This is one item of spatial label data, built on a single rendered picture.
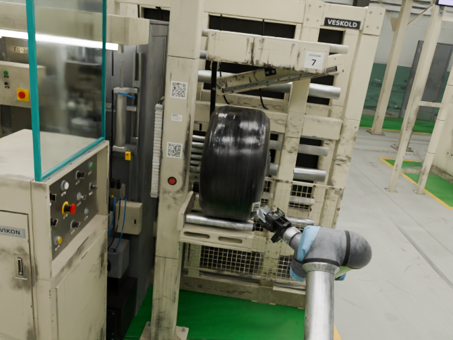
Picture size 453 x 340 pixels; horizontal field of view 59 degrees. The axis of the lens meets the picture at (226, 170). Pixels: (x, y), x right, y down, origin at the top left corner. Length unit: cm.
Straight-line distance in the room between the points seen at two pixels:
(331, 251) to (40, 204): 95
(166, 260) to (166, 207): 31
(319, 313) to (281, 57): 128
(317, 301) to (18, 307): 106
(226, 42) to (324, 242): 118
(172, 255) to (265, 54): 114
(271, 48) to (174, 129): 63
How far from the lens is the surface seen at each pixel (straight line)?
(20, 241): 154
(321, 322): 126
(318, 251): 129
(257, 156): 174
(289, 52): 209
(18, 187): 146
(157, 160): 199
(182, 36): 186
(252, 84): 223
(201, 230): 197
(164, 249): 218
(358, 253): 133
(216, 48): 210
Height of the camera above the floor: 179
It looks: 19 degrees down
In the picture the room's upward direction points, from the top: 7 degrees clockwise
